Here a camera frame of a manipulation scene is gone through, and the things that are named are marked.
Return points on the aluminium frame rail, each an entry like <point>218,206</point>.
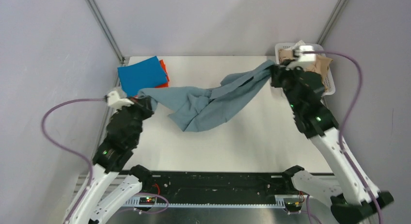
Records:
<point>164,189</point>

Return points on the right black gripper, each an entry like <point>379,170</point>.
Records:
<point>279,71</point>

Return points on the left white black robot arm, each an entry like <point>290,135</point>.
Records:
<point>123,131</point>

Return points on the white t shirt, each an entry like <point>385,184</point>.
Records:
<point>297,45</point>

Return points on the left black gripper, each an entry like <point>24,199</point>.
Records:
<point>143,104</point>

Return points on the beige t shirt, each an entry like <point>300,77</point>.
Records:
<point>321,66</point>

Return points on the controller board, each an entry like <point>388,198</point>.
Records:
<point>147,201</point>
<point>293,207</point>

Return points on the grey-blue t shirt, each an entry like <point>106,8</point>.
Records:
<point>196,109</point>

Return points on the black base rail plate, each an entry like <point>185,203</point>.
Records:
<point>179,189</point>

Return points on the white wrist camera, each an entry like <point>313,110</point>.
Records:
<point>116,98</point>
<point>304,56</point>

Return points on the left controller board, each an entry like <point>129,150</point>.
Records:
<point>147,201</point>

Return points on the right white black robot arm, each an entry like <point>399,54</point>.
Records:
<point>356,197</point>

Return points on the folded blue t shirt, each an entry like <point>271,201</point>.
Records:
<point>149,73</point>

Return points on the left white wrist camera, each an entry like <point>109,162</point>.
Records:
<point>116,98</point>

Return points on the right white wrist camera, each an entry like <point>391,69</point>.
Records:
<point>304,56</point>

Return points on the right controller board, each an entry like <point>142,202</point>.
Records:
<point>293,207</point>

